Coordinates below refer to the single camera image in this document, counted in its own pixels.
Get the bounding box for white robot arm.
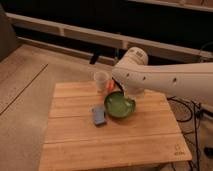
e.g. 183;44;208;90
112;47;213;106

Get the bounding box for green ceramic bowl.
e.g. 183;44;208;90
104;91;136;118

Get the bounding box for orange object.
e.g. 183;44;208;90
107;80;115;92

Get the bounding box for translucent plastic cup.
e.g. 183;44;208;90
93;71;109;92

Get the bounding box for blue sponge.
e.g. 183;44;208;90
92;106;106;126

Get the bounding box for wooden table board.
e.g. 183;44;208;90
39;81;192;171

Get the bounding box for black table leg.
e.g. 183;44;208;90
89;53;100;65

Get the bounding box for black cables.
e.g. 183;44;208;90
166;95;213;171

